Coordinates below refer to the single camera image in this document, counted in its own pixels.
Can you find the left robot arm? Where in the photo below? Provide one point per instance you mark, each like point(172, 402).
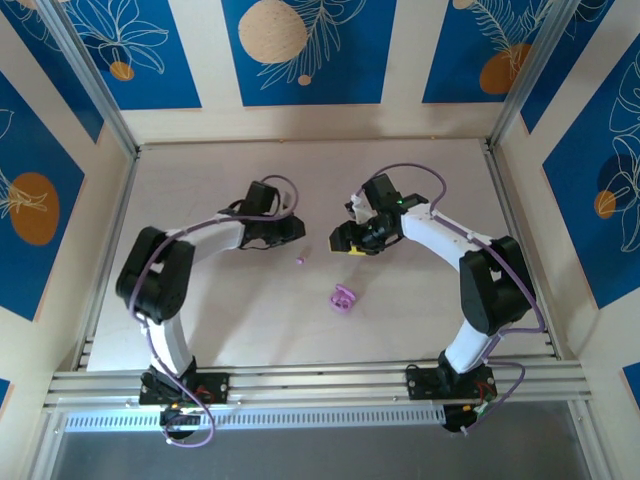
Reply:
point(155, 280)

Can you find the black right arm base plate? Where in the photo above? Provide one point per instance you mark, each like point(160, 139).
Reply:
point(420, 382)

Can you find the aluminium table side rail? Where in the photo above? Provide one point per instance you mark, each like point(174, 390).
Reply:
point(114, 235)
point(503, 190)

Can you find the blue floral wall panel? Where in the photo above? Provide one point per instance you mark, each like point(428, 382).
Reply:
point(350, 60)
point(450, 60)
point(165, 75)
point(30, 140)
point(575, 240)

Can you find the aluminium frame post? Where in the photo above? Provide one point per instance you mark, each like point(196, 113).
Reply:
point(546, 75)
point(91, 75)

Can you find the grey metal sheet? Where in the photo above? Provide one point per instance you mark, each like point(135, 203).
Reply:
point(320, 460)

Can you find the purple earbud charging case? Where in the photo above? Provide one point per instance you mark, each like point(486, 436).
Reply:
point(342, 298)

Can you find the aluminium mounting rail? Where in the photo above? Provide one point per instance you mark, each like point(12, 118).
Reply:
point(325, 385)

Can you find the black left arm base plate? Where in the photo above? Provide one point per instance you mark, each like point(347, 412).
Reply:
point(220, 387)

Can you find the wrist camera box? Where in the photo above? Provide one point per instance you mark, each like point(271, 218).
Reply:
point(359, 210)
point(286, 201)

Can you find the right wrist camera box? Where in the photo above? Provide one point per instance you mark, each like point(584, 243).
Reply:
point(359, 210)

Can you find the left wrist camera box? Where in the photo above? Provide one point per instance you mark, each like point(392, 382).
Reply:
point(286, 201)

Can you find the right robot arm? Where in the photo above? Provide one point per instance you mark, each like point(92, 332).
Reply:
point(490, 290)

